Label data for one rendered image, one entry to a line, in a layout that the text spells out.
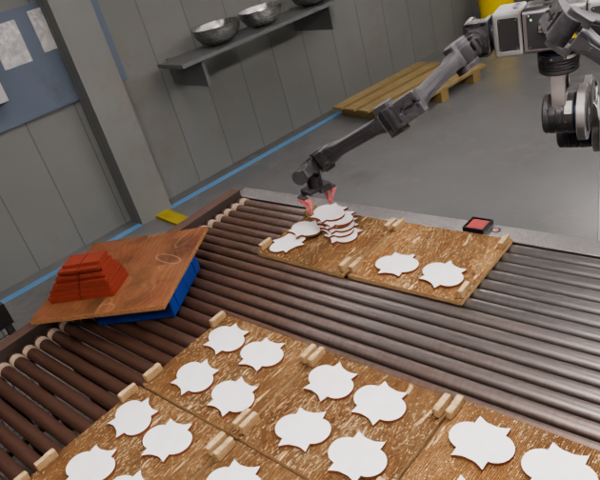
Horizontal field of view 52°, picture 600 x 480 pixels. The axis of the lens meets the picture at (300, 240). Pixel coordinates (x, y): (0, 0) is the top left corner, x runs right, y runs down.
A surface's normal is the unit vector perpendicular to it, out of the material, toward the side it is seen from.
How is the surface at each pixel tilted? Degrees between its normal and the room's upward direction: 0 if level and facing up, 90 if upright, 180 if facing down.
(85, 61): 90
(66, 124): 90
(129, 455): 0
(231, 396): 0
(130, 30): 90
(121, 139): 90
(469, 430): 0
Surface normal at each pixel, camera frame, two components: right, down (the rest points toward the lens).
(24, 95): 0.65, 0.22
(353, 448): -0.25, -0.84
